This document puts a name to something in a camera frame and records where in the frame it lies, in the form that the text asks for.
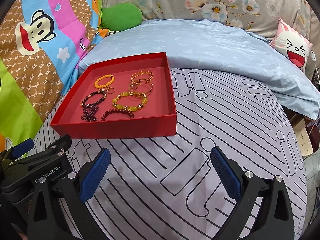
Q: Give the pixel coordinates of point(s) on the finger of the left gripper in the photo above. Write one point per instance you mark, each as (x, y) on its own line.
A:
(60, 145)
(22, 148)

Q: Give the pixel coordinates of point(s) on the red jewelry tray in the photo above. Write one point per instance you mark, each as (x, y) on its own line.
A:
(121, 115)

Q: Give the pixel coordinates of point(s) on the green plush cushion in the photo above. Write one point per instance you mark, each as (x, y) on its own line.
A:
(121, 17)

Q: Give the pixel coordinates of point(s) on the thin gold bangle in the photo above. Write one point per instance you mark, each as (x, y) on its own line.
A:
(141, 87)

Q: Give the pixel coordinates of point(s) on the pink cartoon cat pillow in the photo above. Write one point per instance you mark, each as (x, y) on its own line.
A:
(292, 45)

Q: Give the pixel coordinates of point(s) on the grey floral bedsheet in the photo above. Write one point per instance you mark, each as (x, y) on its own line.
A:
(258, 16)

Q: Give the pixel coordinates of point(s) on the colourful monkey cartoon quilt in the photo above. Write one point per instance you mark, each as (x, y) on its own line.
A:
(42, 43)

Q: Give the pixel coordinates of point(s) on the dark beaded butterfly ornament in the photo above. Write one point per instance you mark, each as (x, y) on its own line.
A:
(89, 114)

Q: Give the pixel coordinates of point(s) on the light blue quilt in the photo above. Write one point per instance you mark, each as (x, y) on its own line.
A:
(192, 44)

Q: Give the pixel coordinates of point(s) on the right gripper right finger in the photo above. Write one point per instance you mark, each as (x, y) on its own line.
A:
(240, 187)

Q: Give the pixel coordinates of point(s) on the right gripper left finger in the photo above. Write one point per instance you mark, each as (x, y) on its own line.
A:
(79, 187)

